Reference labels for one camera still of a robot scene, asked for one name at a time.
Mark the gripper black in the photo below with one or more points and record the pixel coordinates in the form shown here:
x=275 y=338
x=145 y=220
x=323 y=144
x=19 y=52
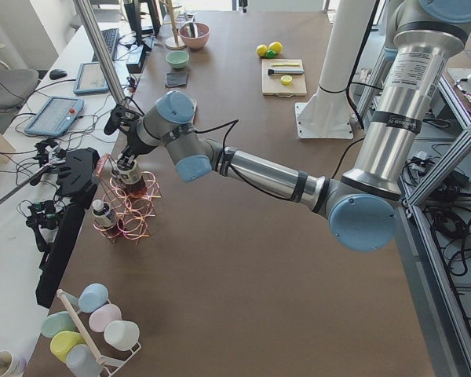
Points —
x=129 y=149

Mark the tea bottle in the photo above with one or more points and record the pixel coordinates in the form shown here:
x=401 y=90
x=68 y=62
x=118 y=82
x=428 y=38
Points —
x=106 y=219
x=132 y=178
x=116 y=179

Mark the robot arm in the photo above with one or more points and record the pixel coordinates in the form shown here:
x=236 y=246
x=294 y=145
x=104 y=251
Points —
x=421 y=37

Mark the blue teach pendant near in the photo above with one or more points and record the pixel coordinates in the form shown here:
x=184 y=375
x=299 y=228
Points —
x=55 y=117

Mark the blue teach pendant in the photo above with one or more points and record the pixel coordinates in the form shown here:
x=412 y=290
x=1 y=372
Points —
x=90 y=80
x=55 y=117

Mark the blue teach pendant far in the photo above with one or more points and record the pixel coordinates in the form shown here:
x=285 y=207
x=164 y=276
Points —
x=90 y=80

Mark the grey folded cloth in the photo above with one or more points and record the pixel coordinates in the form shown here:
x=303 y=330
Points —
x=176 y=79

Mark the black computer mouse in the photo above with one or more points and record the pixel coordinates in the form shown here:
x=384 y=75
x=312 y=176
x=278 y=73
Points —
x=56 y=74

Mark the green bowl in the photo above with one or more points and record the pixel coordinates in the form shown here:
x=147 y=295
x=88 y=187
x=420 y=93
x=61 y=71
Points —
x=178 y=59

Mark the black keyboard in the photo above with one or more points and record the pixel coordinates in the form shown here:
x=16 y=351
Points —
x=111 y=40

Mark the light blue cup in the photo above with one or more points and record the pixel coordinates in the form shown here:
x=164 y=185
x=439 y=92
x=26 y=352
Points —
x=93 y=297

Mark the pink bowl with ice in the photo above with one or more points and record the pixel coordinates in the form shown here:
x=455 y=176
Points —
x=200 y=41

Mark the pink cup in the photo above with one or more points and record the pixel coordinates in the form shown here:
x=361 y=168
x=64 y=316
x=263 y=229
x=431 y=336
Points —
x=103 y=316

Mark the bamboo cutting board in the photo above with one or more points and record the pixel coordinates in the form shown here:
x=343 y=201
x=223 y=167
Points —
x=271 y=85

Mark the steel muddler black tip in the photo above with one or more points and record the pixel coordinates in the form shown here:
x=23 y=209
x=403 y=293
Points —
x=285 y=71

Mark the green cup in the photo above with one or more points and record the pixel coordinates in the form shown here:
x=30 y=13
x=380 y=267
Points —
x=57 y=322

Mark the white cup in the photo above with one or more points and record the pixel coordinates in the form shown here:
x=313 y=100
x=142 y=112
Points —
x=122 y=334

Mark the yellow lemon near board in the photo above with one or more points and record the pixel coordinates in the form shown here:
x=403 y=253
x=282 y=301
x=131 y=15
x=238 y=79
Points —
x=261 y=50

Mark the yellow plastic knife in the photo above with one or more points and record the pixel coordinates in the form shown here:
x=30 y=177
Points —
x=285 y=64

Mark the half lemon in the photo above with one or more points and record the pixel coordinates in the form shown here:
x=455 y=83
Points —
x=286 y=80

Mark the green lime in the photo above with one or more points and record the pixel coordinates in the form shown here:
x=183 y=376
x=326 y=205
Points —
x=270 y=54

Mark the yellow lemon far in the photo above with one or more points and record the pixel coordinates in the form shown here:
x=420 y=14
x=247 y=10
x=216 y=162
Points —
x=276 y=47

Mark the yellow cup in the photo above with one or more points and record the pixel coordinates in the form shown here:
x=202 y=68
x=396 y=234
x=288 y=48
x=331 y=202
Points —
x=63 y=342

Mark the grey blue cup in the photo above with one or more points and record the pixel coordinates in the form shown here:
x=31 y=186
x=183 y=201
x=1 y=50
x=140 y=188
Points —
x=82 y=363

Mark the copper wire bottle rack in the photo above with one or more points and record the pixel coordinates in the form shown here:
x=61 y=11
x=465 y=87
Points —
x=134 y=213

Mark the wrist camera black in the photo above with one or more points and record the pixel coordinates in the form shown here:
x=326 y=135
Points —
x=121 y=118

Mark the aluminium frame post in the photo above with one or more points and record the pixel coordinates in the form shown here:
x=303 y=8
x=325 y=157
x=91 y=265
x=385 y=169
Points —
x=89 y=21

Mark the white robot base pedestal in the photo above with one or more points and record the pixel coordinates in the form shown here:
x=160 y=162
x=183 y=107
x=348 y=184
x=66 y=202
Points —
x=327 y=113

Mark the white wire cup rack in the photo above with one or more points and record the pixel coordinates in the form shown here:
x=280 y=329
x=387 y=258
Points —
x=106 y=355

